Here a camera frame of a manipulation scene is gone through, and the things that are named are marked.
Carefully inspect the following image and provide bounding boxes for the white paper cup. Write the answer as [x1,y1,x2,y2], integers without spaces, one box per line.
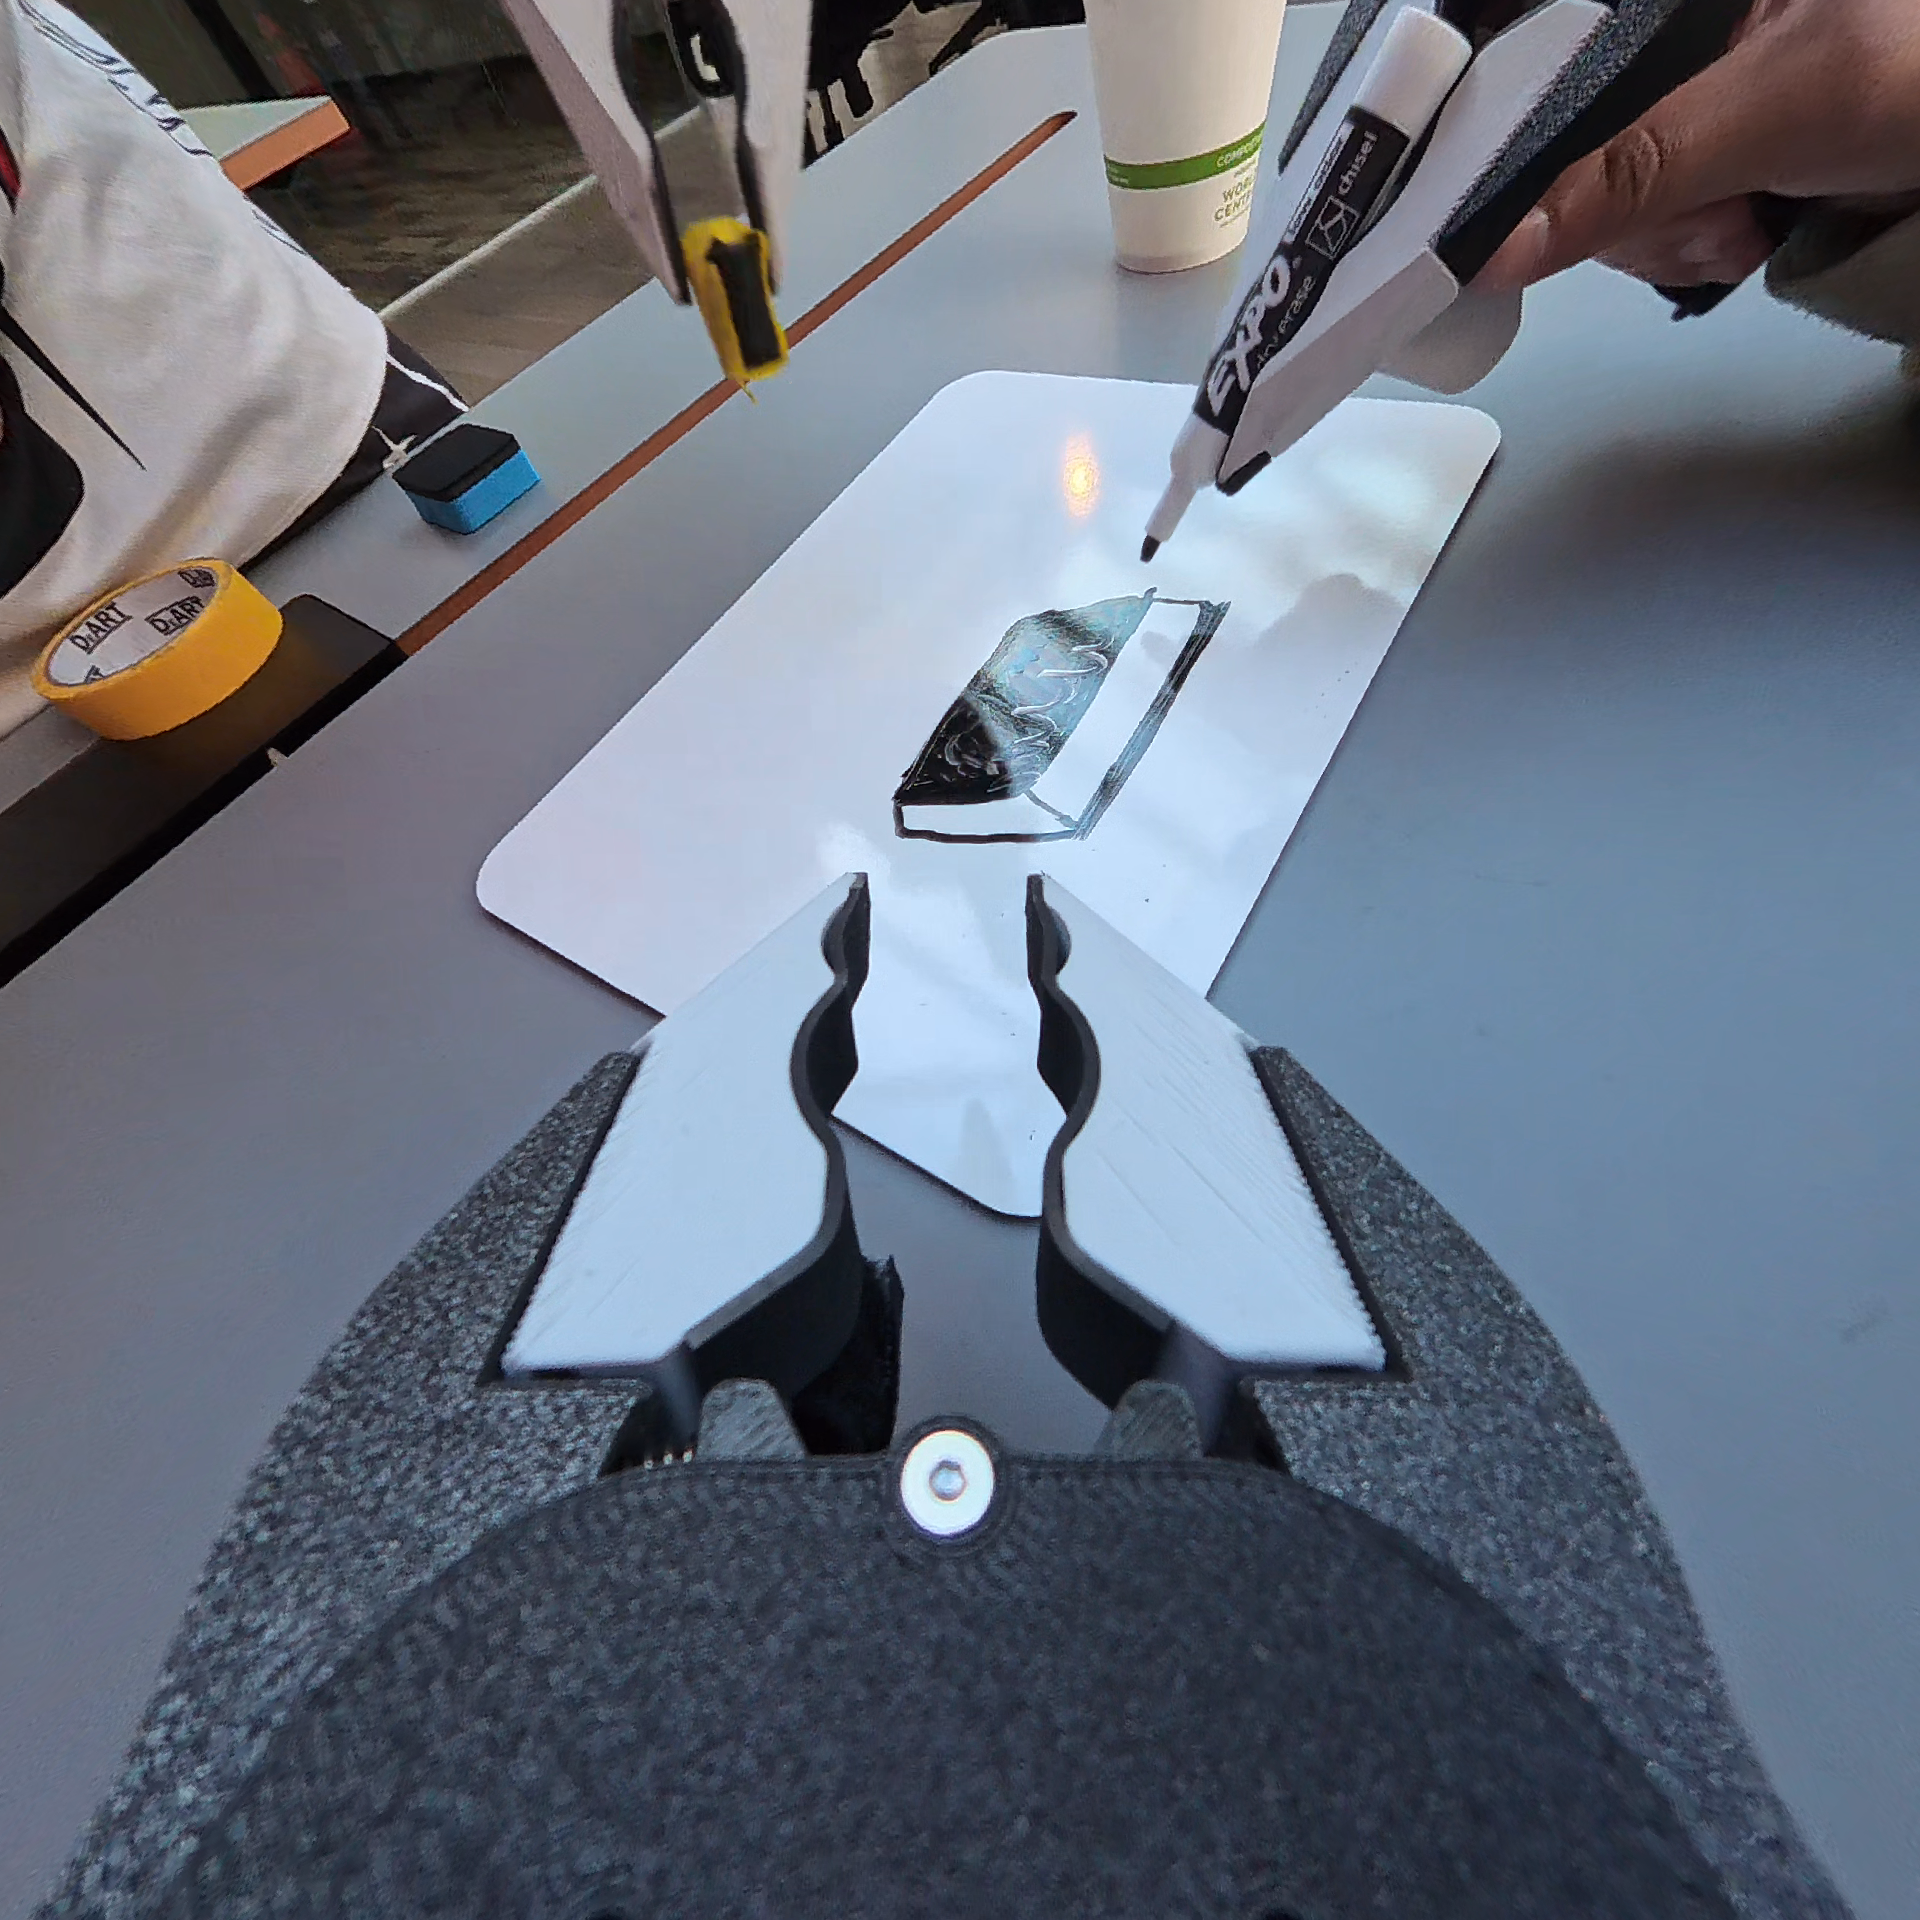
[1081,0,1289,276]

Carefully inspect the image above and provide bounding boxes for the wood edged table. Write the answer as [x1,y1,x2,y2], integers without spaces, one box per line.
[177,94,353,188]

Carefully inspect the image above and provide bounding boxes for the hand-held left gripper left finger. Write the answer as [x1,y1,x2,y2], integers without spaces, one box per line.
[501,868,873,1453]

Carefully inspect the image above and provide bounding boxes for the person's right hand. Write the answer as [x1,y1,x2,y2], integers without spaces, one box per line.
[1479,0,1920,290]

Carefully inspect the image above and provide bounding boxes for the blue black whiteboard eraser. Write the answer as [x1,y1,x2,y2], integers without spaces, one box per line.
[393,425,544,538]

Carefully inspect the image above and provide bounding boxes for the yellow black small block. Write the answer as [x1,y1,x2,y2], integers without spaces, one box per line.
[675,214,793,403]

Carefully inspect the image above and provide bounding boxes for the person's right forearm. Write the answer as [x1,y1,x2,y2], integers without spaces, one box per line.
[1758,171,1920,355]

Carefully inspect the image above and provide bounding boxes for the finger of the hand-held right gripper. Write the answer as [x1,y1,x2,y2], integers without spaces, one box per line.
[1216,0,1622,498]
[1282,0,1398,171]

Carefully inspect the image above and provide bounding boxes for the yellow tape roll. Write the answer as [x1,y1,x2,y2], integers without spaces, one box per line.
[35,560,286,745]

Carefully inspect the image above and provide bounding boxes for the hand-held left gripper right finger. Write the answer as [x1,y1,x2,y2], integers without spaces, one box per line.
[1024,873,1393,1466]

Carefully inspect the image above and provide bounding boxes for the small white whiteboard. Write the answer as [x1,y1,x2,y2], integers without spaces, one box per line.
[480,370,1505,1220]

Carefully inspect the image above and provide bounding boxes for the black dry erase marker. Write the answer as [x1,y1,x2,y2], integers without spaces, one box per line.
[1135,4,1477,562]

